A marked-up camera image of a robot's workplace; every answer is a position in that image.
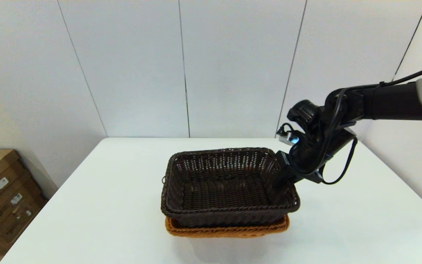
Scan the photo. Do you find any dark brown wicker basket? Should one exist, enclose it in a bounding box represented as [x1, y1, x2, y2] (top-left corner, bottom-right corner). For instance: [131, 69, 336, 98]
[160, 147, 301, 228]

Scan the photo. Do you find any orange wicker basket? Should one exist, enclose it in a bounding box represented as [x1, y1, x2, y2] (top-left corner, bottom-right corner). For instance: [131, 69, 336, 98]
[165, 214, 290, 238]

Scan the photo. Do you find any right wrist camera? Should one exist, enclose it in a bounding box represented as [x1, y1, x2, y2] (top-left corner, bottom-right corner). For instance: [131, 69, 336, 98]
[278, 130, 301, 146]

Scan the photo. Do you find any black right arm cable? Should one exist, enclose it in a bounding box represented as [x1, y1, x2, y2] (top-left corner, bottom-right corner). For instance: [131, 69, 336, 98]
[276, 60, 422, 185]

